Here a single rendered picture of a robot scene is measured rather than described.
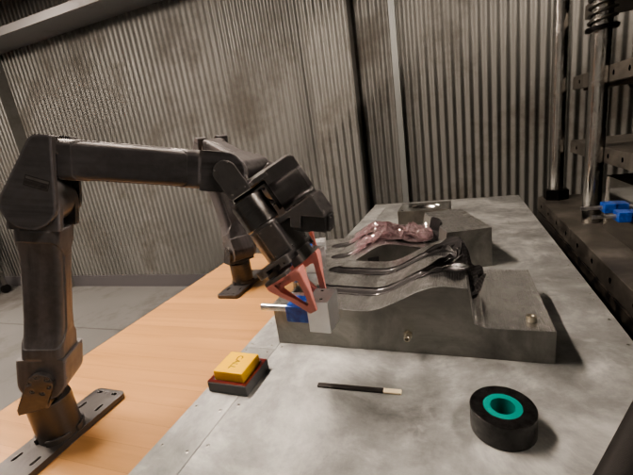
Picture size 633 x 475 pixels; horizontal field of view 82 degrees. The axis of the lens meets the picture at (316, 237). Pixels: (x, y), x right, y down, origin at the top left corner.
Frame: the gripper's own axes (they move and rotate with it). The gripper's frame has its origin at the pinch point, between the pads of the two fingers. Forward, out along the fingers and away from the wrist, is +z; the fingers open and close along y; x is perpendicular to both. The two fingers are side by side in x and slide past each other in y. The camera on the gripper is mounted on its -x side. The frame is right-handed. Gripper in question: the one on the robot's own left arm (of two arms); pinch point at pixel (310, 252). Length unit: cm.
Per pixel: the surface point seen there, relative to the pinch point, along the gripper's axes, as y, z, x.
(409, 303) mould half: -18.9, 16.2, -20.5
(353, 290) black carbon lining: -10.0, 11.3, -8.4
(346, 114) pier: 176, -48, 13
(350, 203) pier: 174, 2, 49
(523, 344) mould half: -19.0, 31.2, -32.0
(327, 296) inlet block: -29.4, 4.8, -14.7
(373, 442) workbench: -40.5, 22.6, -13.1
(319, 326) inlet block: -31.5, 7.8, -11.5
